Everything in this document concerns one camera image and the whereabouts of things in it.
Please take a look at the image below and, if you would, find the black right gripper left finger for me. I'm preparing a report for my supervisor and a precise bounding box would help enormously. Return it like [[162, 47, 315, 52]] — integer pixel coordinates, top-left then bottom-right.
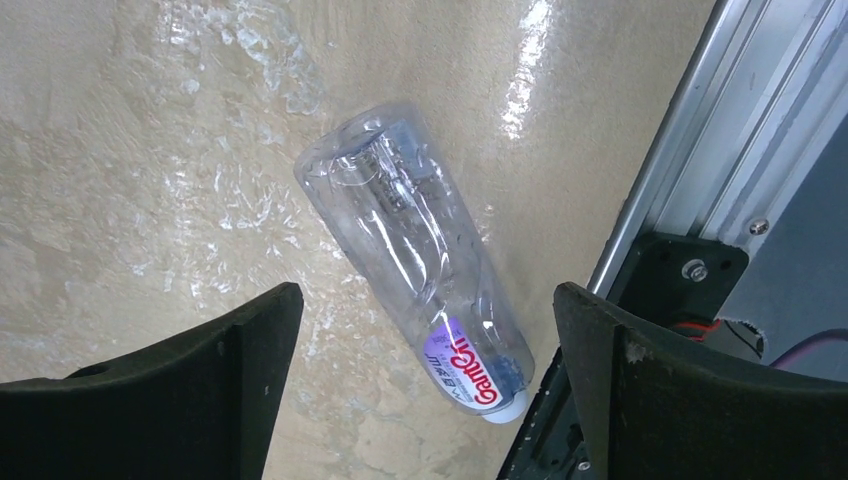
[[1, 283, 304, 479]]

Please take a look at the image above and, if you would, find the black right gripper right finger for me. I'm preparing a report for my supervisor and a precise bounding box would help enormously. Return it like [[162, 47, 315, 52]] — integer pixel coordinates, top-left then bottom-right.
[[553, 282, 847, 479]]

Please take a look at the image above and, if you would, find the clear bottle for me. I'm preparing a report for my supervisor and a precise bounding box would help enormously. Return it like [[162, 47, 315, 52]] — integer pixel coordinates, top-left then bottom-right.
[[294, 102, 535, 424]]

